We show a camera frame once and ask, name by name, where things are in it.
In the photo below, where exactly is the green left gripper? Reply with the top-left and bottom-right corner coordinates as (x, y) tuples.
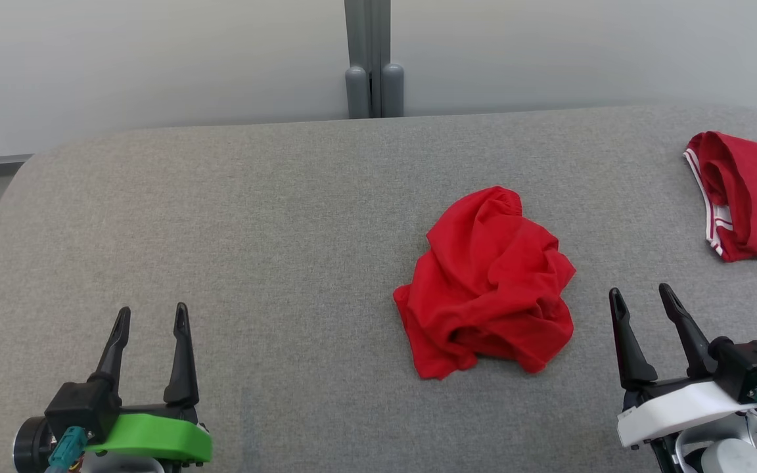
(85, 302), (214, 464)

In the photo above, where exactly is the red garment white band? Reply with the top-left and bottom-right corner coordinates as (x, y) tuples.
(392, 185), (577, 381)

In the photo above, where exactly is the grey fabric sofa seat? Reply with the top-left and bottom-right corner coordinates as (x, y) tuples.
(0, 104), (757, 473)

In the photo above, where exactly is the grey double partition post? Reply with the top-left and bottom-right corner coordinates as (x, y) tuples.
(343, 0), (406, 120)

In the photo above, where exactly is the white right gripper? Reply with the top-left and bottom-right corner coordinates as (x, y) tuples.
(608, 282), (757, 449)

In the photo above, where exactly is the teal plug left camera cable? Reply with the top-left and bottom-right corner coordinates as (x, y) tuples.
(43, 425), (89, 473)

